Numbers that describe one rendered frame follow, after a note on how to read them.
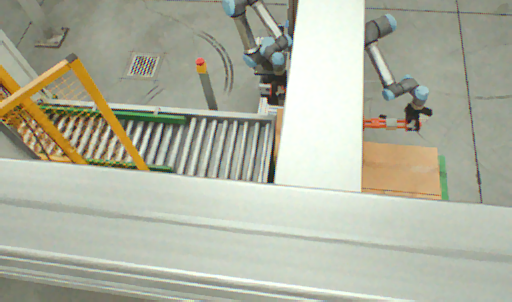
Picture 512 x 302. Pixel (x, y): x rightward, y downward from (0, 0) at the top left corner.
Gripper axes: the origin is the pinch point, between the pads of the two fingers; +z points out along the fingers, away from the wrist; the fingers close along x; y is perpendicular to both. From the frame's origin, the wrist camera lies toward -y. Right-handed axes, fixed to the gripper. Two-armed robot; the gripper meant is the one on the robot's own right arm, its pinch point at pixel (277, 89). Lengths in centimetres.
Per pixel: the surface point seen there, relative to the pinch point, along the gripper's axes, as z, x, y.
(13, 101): -101, -85, -106
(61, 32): 103, 163, -267
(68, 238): -213, -177, 2
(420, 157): 54, -22, 107
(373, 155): 54, -21, 72
